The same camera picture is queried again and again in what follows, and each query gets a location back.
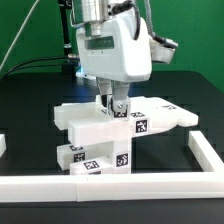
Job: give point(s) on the white L-shaped fence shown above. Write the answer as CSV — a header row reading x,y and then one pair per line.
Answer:
x,y
208,183

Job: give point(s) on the white block at left edge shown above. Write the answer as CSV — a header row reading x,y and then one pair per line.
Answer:
x,y
2,144

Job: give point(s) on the white chair seat part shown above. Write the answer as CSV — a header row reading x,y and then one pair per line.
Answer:
x,y
121,156

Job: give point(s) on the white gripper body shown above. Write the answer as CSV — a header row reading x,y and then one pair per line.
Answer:
x,y
115,55

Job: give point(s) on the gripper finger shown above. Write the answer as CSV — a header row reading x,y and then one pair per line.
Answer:
x,y
120,90
104,86

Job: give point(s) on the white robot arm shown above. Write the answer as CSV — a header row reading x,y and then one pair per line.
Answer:
x,y
91,14

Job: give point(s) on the white chair back frame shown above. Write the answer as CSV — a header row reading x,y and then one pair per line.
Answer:
x,y
89,123

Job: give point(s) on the black vertical pole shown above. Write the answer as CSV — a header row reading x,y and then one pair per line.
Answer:
x,y
72,60

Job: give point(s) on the white tagged cube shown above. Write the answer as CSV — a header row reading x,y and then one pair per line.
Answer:
x,y
119,109

